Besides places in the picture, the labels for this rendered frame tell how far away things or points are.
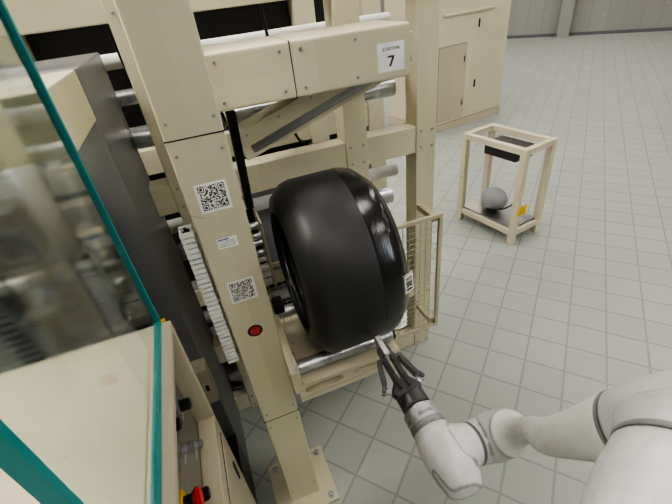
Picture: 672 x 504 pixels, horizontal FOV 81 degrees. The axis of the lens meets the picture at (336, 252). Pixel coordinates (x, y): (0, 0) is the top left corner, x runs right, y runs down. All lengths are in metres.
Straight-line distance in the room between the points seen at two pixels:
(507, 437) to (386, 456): 1.17
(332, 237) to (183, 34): 0.53
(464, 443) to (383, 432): 1.21
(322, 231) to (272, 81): 0.46
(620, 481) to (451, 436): 0.56
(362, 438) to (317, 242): 1.40
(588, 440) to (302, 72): 1.06
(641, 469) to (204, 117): 0.89
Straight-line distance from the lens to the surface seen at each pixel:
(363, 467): 2.13
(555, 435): 0.73
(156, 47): 0.92
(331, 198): 1.05
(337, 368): 1.34
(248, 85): 1.20
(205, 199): 0.99
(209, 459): 1.22
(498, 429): 1.05
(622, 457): 0.52
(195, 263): 1.08
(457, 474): 1.00
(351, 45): 1.28
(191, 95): 0.93
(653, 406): 0.57
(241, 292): 1.14
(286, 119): 1.38
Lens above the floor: 1.89
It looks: 34 degrees down
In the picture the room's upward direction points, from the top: 7 degrees counter-clockwise
